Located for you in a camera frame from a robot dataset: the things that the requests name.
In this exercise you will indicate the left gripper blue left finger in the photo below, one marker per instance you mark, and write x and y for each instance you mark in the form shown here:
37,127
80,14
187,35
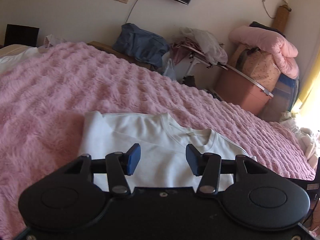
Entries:
118,166

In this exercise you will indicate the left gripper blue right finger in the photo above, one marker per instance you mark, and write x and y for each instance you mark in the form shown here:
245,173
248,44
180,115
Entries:
207,166

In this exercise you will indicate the white Nevada sweatshirt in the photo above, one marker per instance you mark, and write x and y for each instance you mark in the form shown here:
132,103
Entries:
162,140

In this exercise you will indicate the pink clothes pile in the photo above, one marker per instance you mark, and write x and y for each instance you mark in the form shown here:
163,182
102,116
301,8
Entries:
178,52

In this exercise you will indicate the terracotta storage box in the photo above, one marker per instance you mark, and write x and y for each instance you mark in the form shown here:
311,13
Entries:
237,88

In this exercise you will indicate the pink fluffy blanket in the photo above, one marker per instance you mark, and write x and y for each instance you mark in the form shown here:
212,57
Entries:
44,99

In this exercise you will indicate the white plastic bag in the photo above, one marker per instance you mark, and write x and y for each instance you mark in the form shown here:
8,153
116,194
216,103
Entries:
169,70

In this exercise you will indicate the white crumpled cloth at right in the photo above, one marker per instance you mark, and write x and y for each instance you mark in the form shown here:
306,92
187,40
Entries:
307,139

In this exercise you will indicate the blue transparent storage bin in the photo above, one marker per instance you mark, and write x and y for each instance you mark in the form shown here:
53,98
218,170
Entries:
284,96

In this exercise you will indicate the white folding table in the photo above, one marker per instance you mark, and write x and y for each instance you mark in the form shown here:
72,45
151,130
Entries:
197,57

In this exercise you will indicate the beige patterned storage bag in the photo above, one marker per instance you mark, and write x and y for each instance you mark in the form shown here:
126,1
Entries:
257,64

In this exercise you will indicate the grey plastic bag on table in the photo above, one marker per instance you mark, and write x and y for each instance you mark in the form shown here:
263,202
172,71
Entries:
207,42

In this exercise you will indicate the dark blue bag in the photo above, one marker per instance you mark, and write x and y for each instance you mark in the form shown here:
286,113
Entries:
142,45

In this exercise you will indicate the pink folded quilt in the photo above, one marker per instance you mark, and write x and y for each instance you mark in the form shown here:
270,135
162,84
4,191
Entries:
283,51

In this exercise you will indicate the white bedding at left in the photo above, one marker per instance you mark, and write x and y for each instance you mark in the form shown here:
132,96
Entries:
15,54

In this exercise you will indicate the rolled bamboo mat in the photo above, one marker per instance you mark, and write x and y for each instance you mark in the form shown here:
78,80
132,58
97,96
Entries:
281,18

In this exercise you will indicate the black box by wall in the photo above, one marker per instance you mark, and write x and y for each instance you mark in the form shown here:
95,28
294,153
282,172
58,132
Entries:
20,34

